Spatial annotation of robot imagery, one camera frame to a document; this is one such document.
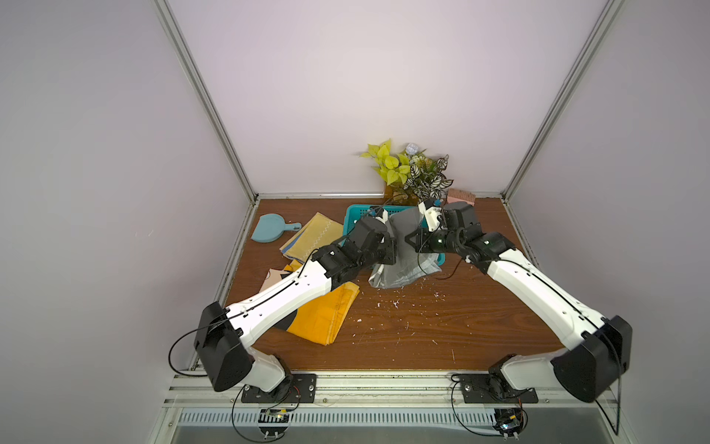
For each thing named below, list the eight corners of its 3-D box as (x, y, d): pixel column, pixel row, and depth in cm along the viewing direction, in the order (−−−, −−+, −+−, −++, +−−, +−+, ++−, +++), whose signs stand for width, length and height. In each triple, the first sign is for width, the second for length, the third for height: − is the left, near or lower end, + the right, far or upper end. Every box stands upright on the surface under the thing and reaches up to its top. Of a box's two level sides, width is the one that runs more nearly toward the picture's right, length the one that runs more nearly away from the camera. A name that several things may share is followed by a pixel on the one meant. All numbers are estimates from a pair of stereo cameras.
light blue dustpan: (254, 241, 109) (251, 236, 107) (261, 218, 117) (259, 212, 115) (299, 241, 109) (297, 236, 106) (303, 217, 117) (302, 212, 115)
